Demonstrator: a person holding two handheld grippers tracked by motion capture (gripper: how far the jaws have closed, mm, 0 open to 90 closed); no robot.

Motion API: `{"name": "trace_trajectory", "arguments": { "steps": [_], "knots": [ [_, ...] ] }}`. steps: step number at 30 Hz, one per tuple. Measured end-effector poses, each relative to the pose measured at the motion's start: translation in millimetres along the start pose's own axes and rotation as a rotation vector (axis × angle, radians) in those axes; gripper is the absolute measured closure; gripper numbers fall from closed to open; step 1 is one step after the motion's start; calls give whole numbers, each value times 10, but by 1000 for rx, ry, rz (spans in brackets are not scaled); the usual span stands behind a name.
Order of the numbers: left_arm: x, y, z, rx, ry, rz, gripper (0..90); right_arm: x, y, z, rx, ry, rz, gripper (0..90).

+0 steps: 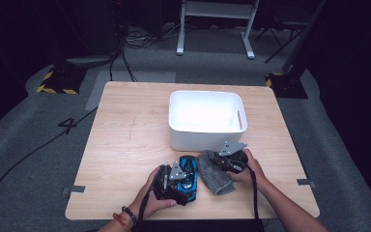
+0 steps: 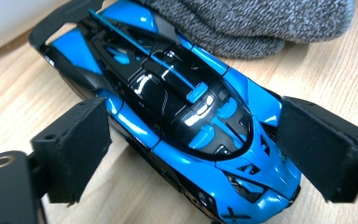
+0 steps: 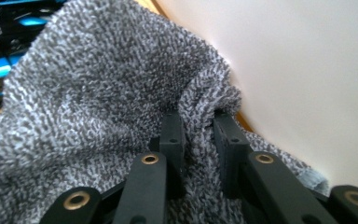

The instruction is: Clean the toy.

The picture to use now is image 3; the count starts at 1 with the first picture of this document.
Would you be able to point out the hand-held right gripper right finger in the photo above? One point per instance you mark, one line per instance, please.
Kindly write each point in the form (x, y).
(230, 149)

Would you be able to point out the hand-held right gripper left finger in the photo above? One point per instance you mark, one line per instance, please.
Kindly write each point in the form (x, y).
(174, 146)

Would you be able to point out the white plastic bin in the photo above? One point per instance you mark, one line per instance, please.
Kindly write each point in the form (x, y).
(292, 77)

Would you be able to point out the grey knitted sock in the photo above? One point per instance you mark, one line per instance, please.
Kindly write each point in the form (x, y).
(90, 93)

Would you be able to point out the blue and black sock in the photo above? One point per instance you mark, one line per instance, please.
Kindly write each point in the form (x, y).
(0, 68)

